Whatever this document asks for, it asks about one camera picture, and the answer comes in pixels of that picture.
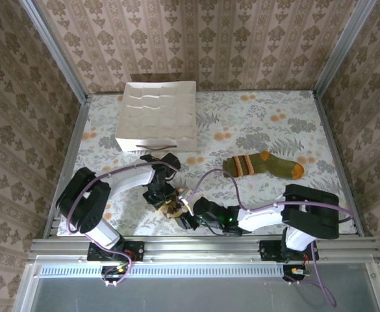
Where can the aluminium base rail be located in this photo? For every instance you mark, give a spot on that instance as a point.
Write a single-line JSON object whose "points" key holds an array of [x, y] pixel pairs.
{"points": [[202, 248]]}

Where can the grey metal panel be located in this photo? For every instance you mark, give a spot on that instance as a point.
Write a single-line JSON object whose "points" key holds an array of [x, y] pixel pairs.
{"points": [[193, 295]]}

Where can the black connector bracket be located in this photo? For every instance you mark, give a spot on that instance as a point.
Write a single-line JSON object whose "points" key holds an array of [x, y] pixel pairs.
{"points": [[290, 276], [111, 276]]}

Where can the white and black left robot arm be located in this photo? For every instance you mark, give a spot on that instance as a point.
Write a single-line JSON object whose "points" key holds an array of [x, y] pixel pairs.
{"points": [[128, 180]]}

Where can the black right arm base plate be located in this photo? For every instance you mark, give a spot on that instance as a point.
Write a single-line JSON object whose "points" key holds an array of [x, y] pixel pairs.
{"points": [[267, 250]]}

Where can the floral tablecloth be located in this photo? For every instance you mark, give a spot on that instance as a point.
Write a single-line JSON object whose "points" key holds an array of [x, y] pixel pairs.
{"points": [[274, 130]]}

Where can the aluminium frame post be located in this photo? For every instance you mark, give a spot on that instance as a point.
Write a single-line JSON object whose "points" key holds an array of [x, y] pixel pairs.
{"points": [[55, 48], [344, 45]]}

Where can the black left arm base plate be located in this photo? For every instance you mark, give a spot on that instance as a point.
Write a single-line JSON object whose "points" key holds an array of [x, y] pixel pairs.
{"points": [[137, 250]]}

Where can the green striped sock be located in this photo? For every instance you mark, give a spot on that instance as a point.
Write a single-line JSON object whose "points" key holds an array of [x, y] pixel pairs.
{"points": [[274, 167]]}

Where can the brown argyle sock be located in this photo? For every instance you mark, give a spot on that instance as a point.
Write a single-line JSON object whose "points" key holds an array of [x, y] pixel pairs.
{"points": [[174, 204]]}

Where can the white fabric divider box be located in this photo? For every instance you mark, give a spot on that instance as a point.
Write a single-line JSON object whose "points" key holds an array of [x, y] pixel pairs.
{"points": [[157, 113]]}

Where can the aluminium table side rail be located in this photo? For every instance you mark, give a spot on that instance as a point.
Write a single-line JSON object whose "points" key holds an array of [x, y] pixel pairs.
{"points": [[340, 162], [69, 162]]}

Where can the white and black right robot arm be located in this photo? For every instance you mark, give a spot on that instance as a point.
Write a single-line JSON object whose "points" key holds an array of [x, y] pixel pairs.
{"points": [[261, 217]]}

